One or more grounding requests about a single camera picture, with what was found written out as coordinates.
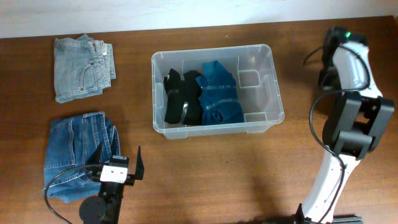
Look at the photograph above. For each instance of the light blue jeans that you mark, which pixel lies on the light blue jeans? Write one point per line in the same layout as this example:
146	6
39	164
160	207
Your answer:
83	67

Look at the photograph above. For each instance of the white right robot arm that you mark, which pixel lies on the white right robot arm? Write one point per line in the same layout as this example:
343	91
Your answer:
358	121

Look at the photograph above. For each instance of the dark blue garment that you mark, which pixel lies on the dark blue garment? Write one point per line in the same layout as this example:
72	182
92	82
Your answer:
219	97

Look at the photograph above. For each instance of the white-black left gripper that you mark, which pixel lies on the white-black left gripper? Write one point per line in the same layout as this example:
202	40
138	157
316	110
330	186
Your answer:
139	170

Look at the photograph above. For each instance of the dark blue folded jeans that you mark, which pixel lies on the dark blue folded jeans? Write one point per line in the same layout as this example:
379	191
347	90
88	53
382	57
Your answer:
71	142

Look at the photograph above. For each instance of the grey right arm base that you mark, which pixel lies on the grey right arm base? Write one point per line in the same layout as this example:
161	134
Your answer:
348	220

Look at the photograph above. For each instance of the black garment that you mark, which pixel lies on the black garment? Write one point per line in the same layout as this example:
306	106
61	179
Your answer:
183	105

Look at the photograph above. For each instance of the clear plastic storage container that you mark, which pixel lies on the clear plastic storage container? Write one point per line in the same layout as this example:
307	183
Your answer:
252	66

